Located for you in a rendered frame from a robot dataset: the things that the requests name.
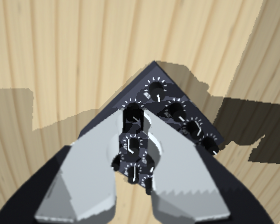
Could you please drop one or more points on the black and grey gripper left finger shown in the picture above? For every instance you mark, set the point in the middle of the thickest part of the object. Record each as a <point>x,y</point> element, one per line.
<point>76,186</point>

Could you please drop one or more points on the black knob box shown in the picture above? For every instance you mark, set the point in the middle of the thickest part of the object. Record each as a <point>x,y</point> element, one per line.
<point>146,91</point>

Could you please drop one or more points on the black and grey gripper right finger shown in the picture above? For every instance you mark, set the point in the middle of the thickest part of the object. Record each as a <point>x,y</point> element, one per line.
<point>190,186</point>

